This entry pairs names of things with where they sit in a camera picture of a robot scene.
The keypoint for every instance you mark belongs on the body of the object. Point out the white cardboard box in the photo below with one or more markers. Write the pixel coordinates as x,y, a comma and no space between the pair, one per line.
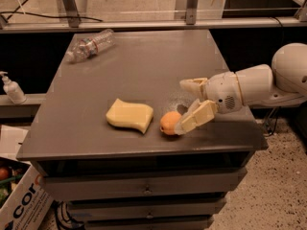
24,204

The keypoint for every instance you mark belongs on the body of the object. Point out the metal frame rail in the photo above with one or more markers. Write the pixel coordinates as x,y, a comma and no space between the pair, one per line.
224,23

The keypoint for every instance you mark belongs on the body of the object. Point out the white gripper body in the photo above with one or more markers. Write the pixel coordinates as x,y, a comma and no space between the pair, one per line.
222,91

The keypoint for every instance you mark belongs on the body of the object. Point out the orange fruit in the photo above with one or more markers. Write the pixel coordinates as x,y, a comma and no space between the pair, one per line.
168,122

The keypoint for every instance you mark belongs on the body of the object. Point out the clear plastic water bottle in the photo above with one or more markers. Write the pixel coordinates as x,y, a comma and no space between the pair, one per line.
89,47

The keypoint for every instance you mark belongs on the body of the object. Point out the yellow wavy sponge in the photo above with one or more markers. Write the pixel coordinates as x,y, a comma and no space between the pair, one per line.
130,115

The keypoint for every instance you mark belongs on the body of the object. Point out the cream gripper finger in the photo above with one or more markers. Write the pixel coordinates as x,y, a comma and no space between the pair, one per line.
198,114
195,87

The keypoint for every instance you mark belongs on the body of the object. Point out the white pump dispenser bottle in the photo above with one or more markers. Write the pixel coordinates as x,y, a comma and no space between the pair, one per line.
12,89

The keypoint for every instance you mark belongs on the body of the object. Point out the grey drawer cabinet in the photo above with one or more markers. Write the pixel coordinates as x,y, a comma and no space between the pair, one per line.
97,142

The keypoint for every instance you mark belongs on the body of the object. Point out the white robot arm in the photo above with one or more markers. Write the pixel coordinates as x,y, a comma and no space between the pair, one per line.
283,83

